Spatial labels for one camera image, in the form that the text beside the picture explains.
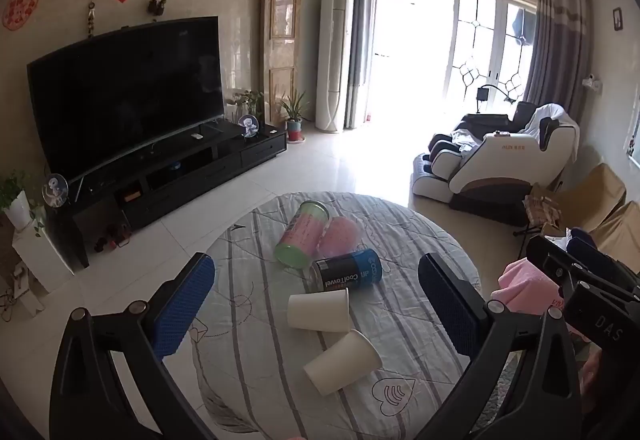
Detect potted plant in striped pot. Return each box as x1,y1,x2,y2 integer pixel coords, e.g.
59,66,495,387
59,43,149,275
278,88,309,143

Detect white standing air conditioner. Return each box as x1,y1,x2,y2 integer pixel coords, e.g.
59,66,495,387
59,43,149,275
314,0,355,133

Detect round table with cloth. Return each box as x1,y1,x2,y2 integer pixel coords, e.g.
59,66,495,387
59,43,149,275
192,192,502,440

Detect black television stand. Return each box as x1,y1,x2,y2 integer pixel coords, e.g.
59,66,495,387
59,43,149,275
45,120,289,271

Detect grey striped curtain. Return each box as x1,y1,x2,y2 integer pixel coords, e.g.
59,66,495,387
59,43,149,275
521,0,594,121
339,0,375,131

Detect plant in white pot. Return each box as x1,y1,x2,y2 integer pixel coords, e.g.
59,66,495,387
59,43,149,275
0,172,47,237

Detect brown covered chair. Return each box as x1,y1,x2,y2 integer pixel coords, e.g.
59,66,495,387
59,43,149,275
549,163,628,233
589,200,640,261

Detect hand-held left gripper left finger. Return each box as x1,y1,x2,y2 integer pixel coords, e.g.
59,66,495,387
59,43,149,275
49,251,217,440

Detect small leafy houseplant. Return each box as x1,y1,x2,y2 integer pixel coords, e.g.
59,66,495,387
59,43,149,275
226,90,266,121

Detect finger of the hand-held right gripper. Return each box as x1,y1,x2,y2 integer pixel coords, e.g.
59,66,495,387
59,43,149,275
526,235,640,301
567,228,632,277

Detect large black television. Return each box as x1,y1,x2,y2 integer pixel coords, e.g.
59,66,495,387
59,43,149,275
26,16,226,181

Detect black gooseneck stand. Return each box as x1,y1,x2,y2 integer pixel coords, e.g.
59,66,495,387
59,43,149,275
474,82,524,117

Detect green and pink canister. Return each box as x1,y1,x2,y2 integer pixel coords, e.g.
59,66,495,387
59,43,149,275
274,200,330,269

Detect shoes under television stand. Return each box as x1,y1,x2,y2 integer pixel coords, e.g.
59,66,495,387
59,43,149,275
93,223,132,254

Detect white paper cup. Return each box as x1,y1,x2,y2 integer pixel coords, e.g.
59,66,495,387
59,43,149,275
287,289,351,333
303,329,383,397

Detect round red wall decoration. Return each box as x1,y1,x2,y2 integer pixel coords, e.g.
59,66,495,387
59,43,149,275
1,0,41,31

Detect pink cloth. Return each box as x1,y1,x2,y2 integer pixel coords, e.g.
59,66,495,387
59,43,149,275
489,257,570,318

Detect black and blue canister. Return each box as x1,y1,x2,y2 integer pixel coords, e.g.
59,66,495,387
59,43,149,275
310,248,383,293

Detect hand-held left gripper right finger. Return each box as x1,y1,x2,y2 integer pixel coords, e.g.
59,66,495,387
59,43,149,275
415,253,584,440

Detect white plant stand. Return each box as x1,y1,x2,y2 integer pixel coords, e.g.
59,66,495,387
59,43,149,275
11,219,77,295

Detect white and black massage chair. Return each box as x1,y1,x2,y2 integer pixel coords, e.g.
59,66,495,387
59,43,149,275
410,101,582,221

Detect pink translucent canister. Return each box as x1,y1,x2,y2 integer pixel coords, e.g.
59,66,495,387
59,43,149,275
317,215,362,261

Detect glass balcony door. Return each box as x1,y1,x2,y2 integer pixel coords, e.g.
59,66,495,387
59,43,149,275
451,0,539,121

